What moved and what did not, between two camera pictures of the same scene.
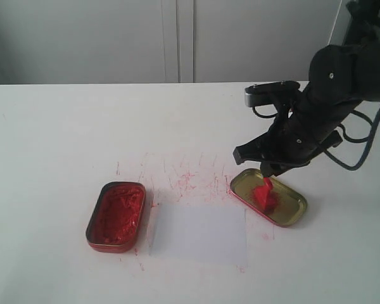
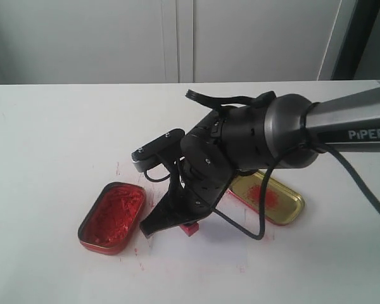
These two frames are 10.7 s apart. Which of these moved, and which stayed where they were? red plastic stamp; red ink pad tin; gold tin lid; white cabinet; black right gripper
Moved: red ink pad tin; black right gripper; red plastic stamp
Stayed: white cabinet; gold tin lid
